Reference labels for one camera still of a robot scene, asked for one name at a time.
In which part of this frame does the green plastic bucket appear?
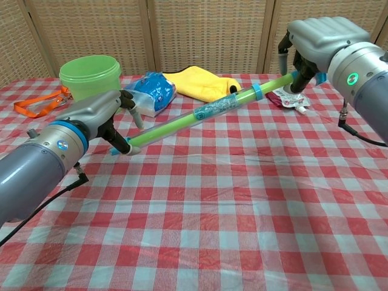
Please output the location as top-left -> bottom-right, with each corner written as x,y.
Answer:
58,55 -> 123,113

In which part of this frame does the woven bamboo folding screen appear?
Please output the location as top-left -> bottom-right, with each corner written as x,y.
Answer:
0,0 -> 388,89

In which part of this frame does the toy water squirter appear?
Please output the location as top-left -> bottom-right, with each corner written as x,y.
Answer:
110,70 -> 329,156

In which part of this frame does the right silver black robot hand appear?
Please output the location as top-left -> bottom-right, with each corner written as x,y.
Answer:
278,16 -> 371,95

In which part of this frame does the blue tissue pack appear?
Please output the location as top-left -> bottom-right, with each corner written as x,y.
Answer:
122,71 -> 178,118

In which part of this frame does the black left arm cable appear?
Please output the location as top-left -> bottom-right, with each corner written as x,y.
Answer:
0,162 -> 91,247

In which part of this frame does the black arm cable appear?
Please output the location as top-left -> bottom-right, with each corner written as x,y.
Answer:
0,162 -> 91,247
337,99 -> 388,148

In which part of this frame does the white red drink pouch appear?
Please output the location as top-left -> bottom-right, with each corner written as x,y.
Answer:
264,85 -> 311,116

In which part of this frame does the red white checkered tablecloth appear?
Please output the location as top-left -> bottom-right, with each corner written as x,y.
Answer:
0,72 -> 388,291

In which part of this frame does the yellow cloth black trim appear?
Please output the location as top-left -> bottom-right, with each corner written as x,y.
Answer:
161,65 -> 244,104

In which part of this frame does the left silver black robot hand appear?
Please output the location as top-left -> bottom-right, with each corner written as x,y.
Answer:
50,89 -> 147,156

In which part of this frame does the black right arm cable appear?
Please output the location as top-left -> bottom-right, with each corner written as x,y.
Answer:
337,99 -> 388,148

